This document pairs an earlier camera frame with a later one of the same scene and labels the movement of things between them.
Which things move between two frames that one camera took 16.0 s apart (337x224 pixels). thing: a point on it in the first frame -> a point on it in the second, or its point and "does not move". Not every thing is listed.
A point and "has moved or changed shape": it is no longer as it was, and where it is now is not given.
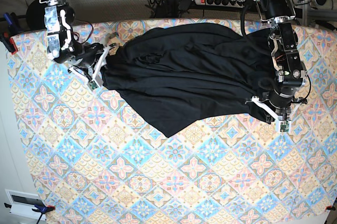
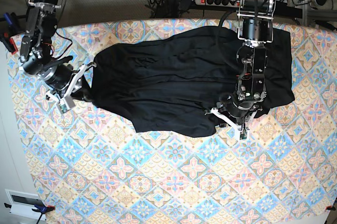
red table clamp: [11, 28] does not move
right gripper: [278, 95] -> [239, 104]
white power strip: [220, 1] does not move
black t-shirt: [186, 74] has moved or changed shape
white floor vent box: [22, 204] does not move
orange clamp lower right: [330, 207] does not move
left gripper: [85, 54] -> [58, 76]
